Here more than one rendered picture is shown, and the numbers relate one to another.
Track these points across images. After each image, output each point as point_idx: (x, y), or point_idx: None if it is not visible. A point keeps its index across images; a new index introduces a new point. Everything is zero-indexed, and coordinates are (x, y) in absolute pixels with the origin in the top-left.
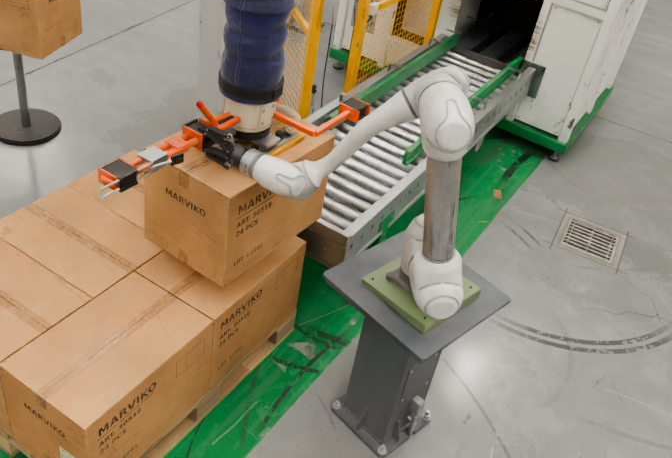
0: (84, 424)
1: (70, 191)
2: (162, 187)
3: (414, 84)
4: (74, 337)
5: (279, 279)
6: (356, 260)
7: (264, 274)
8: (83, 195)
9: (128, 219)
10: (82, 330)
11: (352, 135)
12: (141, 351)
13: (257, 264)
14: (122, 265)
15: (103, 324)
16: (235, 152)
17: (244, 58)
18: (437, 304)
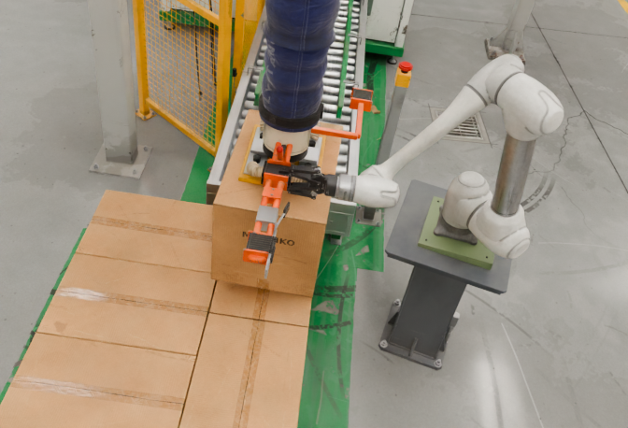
0: None
1: (84, 258)
2: (237, 232)
3: (481, 79)
4: (213, 399)
5: None
6: (399, 228)
7: None
8: (100, 257)
9: (161, 264)
10: (214, 390)
11: (430, 136)
12: (277, 383)
13: None
14: (194, 311)
15: (226, 375)
16: (329, 183)
17: (300, 92)
18: (519, 248)
